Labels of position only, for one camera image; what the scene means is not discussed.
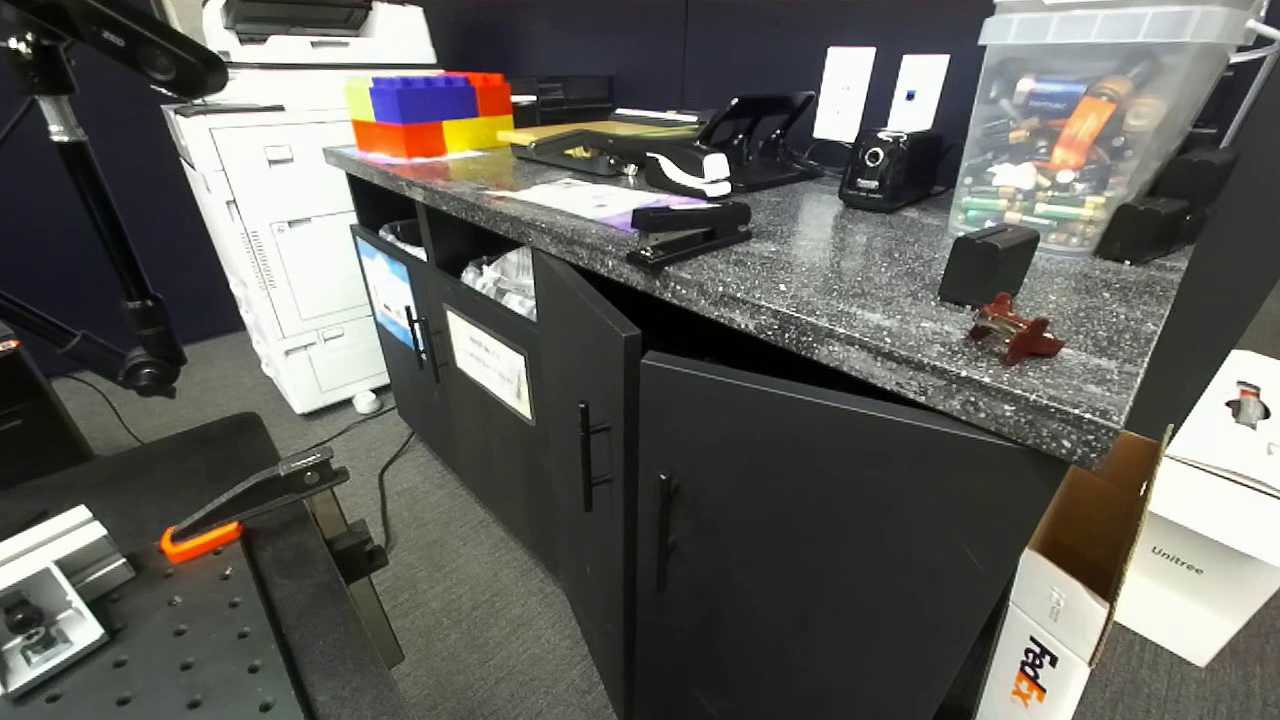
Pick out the white box penguin print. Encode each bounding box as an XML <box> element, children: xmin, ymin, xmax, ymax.
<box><xmin>1112</xmin><ymin>343</ymin><xmax>1280</xmax><ymax>674</ymax></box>

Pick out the orange toy brick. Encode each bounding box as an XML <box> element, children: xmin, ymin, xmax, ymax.
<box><xmin>347</xmin><ymin>115</ymin><xmax>453</xmax><ymax>163</ymax></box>

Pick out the clear plastic storage bin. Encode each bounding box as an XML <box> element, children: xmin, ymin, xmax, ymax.
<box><xmin>943</xmin><ymin>0</ymin><xmax>1261</xmax><ymax>260</ymax></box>

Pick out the black stapler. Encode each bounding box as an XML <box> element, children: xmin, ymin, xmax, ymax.
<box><xmin>624</xmin><ymin>196</ymin><xmax>757</xmax><ymax>272</ymax></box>

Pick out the small black box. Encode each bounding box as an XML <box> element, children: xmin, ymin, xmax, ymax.
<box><xmin>938</xmin><ymin>220</ymin><xmax>1045</xmax><ymax>309</ymax></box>

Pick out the pale yellow toy brick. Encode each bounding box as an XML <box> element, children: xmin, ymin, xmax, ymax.
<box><xmin>343</xmin><ymin>77</ymin><xmax>381</xmax><ymax>128</ymax></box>

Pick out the black clamp orange handle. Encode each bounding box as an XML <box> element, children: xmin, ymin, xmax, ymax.
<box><xmin>155</xmin><ymin>450</ymin><xmax>357</xmax><ymax>572</ymax></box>

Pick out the black tape dispenser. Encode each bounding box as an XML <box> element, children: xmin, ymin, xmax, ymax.
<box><xmin>639</xmin><ymin>89</ymin><xmax>827</xmax><ymax>203</ymax></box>

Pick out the black pencil sharpener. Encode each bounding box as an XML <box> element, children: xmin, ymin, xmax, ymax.
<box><xmin>835</xmin><ymin>128</ymin><xmax>953</xmax><ymax>217</ymax></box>

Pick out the silver aluminium mount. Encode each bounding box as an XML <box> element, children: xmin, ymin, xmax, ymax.
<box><xmin>0</xmin><ymin>501</ymin><xmax>141</xmax><ymax>706</ymax></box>

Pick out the dark red clip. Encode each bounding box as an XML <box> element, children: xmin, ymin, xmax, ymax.
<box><xmin>964</xmin><ymin>291</ymin><xmax>1070</xmax><ymax>369</ymax></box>

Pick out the white office printer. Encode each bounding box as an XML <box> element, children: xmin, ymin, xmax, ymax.
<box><xmin>162</xmin><ymin>0</ymin><xmax>444</xmax><ymax>420</ymax></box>

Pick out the black frame white card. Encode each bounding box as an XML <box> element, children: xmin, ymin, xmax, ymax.
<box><xmin>804</xmin><ymin>37</ymin><xmax>885</xmax><ymax>154</ymax></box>

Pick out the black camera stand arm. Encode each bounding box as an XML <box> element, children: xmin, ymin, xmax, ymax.
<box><xmin>0</xmin><ymin>0</ymin><xmax>231</xmax><ymax>400</ymax></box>

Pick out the clear plastic bag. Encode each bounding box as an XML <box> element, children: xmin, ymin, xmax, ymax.
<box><xmin>457</xmin><ymin>244</ymin><xmax>539</xmax><ymax>323</ymax></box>

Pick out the black perforated breadboard table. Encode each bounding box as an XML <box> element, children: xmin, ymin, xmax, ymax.
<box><xmin>0</xmin><ymin>410</ymin><xmax>410</xmax><ymax>720</ymax></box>

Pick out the blue and white sign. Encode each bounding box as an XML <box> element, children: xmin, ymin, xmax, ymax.
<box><xmin>354</xmin><ymin>234</ymin><xmax>432</xmax><ymax>355</ymax></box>

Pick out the black floor cable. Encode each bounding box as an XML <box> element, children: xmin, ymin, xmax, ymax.
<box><xmin>370</xmin><ymin>424</ymin><xmax>425</xmax><ymax>553</ymax></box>

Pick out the open fedex cardboard box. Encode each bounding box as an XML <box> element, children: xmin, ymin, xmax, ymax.
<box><xmin>972</xmin><ymin>427</ymin><xmax>1168</xmax><ymax>720</ymax></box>

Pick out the black flat tray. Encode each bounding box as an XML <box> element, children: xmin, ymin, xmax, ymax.
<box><xmin>510</xmin><ymin>115</ymin><xmax>708</xmax><ymax>189</ymax></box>

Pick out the black block beside bin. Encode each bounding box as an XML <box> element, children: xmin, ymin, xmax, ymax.
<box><xmin>1094</xmin><ymin>189</ymin><xmax>1201</xmax><ymax>268</ymax></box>

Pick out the black cabinet granite top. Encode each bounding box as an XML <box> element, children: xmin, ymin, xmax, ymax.
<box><xmin>322</xmin><ymin>132</ymin><xmax>1198</xmax><ymax>720</ymax></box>

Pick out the blue toy brick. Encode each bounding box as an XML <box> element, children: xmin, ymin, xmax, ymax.
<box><xmin>370</xmin><ymin>71</ymin><xmax>484</xmax><ymax>128</ymax></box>

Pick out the red toy brick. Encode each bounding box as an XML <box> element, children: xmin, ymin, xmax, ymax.
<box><xmin>463</xmin><ymin>69</ymin><xmax>518</xmax><ymax>120</ymax></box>

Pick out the white cabinet label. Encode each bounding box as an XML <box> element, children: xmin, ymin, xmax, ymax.
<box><xmin>444</xmin><ymin>306</ymin><xmax>539</xmax><ymax>424</ymax></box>

